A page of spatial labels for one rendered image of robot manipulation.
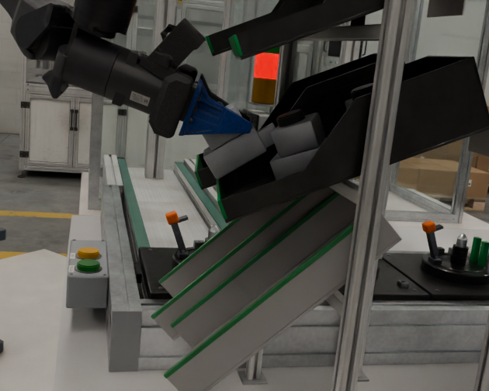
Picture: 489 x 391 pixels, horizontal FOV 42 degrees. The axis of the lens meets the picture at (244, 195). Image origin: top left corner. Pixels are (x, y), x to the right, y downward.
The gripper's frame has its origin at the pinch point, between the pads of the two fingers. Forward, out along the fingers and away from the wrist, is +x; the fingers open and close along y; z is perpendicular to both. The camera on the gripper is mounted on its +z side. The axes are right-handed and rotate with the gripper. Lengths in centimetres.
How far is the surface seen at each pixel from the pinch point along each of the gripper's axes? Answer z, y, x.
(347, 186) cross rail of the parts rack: -1.5, -6.6, 14.5
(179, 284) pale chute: -27.4, 17.5, 4.3
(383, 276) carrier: -22, 42, 42
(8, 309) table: -52, 40, -21
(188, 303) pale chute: -24.4, 5.0, 5.1
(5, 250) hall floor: -167, 322, -79
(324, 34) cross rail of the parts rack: 12.3, 5.9, 8.2
